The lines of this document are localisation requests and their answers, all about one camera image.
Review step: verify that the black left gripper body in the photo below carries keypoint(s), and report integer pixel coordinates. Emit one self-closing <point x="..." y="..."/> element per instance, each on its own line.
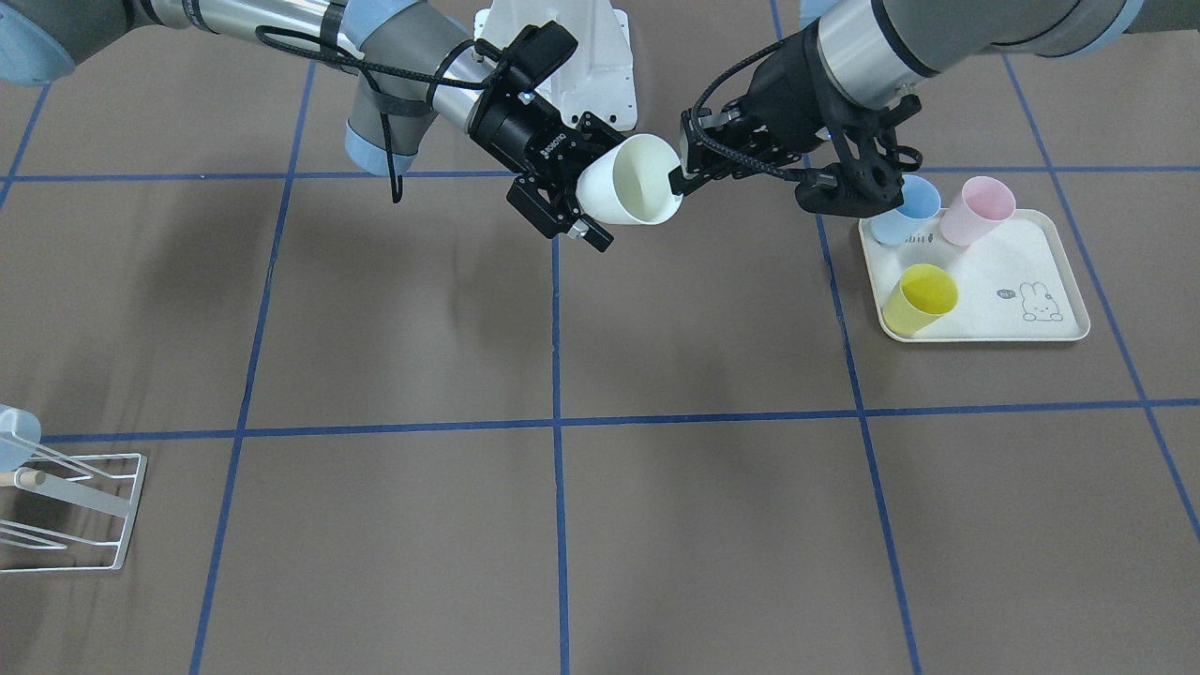
<point x="786" y="91"/>

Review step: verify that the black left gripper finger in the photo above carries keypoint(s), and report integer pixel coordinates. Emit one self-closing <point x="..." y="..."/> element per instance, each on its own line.
<point x="718" y="145"/>

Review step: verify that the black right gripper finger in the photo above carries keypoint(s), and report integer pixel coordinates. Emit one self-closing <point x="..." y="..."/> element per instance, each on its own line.
<point x="558" y="213"/>
<point x="595" y="137"/>

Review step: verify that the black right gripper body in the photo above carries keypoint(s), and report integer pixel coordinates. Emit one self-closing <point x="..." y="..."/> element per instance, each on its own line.
<point x="517" y="134"/>

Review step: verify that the cream white cup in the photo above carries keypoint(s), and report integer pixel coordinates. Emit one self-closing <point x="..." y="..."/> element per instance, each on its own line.
<point x="630" y="185"/>

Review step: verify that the pink plastic cup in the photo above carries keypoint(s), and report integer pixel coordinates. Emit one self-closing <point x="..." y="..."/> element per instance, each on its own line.
<point x="982" y="205"/>

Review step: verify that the yellow plastic cup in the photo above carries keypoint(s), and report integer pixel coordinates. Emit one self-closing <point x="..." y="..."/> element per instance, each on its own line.
<point x="924" y="294"/>

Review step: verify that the light blue plastic cup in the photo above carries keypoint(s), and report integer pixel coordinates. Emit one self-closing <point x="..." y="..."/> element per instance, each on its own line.
<point x="21" y="434"/>

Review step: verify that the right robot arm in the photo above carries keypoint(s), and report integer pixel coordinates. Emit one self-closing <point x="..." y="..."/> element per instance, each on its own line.
<point x="412" y="65"/>

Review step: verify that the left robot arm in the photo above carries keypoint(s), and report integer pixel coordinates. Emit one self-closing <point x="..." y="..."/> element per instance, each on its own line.
<point x="878" y="50"/>

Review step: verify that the blue cup near base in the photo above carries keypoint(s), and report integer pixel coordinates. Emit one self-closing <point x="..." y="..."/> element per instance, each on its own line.
<point x="921" y="202"/>

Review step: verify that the cream plastic tray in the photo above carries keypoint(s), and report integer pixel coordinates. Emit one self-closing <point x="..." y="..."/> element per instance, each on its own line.
<point x="1013" y="285"/>

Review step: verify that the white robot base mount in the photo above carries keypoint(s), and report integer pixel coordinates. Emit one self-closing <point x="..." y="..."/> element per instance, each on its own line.
<point x="598" y="78"/>

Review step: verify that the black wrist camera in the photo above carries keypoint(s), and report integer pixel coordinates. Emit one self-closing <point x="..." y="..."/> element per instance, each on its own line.
<point x="535" y="54"/>

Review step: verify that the white wire cup rack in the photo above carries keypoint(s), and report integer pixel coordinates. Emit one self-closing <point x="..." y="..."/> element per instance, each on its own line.
<point x="93" y="503"/>

